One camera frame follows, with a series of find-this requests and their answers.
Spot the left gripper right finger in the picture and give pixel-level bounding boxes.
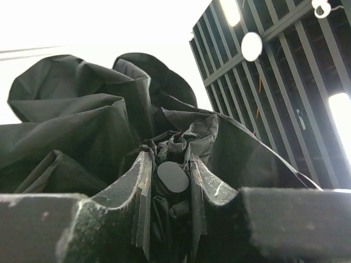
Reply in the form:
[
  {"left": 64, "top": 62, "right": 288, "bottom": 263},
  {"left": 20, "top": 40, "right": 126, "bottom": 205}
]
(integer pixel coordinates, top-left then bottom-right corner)
[{"left": 190, "top": 156, "right": 350, "bottom": 262}]

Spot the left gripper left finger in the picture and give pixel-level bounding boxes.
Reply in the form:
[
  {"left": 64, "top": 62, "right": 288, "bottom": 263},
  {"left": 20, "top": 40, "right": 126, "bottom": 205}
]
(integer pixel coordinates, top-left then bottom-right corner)
[{"left": 1, "top": 151, "right": 152, "bottom": 262}]

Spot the black folding umbrella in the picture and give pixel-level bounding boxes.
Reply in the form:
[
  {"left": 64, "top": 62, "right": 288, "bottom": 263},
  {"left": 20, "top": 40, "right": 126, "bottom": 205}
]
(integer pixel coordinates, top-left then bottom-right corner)
[{"left": 1, "top": 53, "right": 317, "bottom": 262}]

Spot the round white ceiling lamp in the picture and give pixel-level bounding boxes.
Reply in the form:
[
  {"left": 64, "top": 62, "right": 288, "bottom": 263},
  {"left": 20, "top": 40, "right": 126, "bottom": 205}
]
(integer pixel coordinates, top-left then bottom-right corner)
[{"left": 241, "top": 32, "right": 263, "bottom": 62}]

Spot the long ceiling light strip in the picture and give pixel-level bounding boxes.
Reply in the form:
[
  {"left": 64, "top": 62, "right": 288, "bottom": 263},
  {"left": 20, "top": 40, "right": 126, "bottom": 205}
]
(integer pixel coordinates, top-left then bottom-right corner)
[{"left": 219, "top": 0, "right": 241, "bottom": 27}]

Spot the white ceiling security camera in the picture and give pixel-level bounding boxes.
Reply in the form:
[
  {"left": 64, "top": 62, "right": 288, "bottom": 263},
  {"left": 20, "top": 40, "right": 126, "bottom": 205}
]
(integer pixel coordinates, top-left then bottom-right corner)
[{"left": 312, "top": 0, "right": 331, "bottom": 19}]

